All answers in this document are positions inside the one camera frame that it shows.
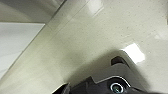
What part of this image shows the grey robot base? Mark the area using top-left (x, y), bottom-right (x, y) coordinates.
top-left (92, 49), bottom-right (152, 94)

